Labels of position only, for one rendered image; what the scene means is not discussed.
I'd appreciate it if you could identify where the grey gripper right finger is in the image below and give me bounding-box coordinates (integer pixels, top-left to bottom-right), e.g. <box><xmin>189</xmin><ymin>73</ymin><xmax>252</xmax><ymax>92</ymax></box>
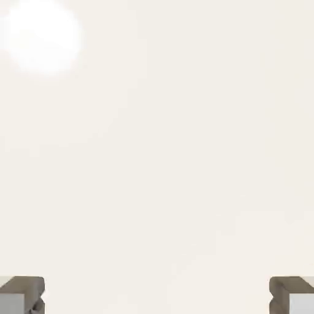
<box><xmin>269</xmin><ymin>275</ymin><xmax>314</xmax><ymax>314</ymax></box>

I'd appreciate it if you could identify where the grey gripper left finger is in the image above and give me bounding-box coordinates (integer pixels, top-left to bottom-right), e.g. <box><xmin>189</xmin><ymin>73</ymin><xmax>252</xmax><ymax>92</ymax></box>
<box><xmin>0</xmin><ymin>275</ymin><xmax>46</xmax><ymax>314</ymax></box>

